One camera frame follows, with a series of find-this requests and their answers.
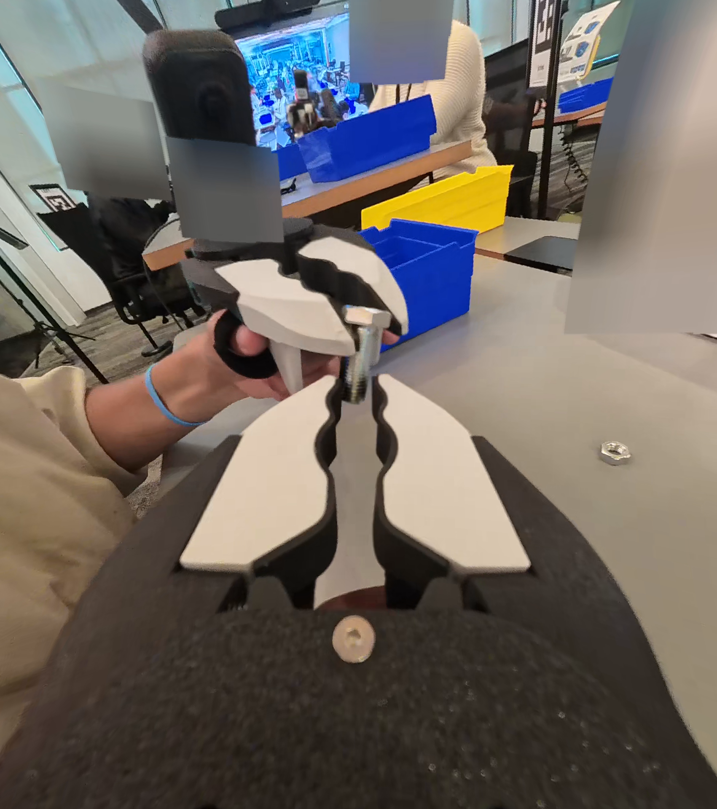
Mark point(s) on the blue divided storage bin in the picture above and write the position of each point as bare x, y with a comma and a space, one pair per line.
434, 284

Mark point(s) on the tall marker sign stand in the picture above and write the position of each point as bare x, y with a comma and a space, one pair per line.
545, 31

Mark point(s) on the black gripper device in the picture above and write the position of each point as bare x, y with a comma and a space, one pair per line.
301, 101

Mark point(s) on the wall television screen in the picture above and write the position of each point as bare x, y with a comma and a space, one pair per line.
270, 57

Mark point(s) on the person's left hand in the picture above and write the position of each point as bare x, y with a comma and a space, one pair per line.
200, 373

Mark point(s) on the yellow storage bin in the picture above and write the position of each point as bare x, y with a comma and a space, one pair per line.
447, 202

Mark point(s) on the grey wood-edged table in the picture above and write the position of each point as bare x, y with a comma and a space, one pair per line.
522, 231

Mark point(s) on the wooden instruction board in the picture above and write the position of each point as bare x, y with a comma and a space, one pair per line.
586, 38

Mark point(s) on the person's left forearm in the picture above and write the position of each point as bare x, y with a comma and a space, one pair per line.
124, 423

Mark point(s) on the long blue storage bin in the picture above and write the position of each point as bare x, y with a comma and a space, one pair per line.
371, 142

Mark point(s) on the black office chair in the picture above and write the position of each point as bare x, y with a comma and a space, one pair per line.
67, 240
510, 114

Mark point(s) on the black white marker tag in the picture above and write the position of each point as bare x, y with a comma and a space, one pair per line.
55, 199

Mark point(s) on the black diagonal beam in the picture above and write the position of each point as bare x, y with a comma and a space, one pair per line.
137, 11

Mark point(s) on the black video bar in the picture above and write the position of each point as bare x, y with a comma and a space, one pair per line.
263, 16

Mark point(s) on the blue wristband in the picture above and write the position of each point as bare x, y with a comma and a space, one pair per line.
165, 412

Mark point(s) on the steel hex bolt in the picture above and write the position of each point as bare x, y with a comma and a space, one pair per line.
358, 360

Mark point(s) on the steel hex nut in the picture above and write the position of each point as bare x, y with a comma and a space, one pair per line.
614, 452

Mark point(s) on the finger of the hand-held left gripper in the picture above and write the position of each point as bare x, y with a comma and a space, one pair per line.
289, 309
364, 265

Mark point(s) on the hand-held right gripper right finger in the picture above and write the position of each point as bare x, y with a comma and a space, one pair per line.
447, 499

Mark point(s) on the black table panel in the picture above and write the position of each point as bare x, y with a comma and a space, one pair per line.
545, 254

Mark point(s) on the black tripod light stand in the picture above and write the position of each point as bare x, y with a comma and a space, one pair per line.
48, 318

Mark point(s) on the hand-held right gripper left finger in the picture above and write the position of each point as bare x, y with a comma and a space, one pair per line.
270, 493

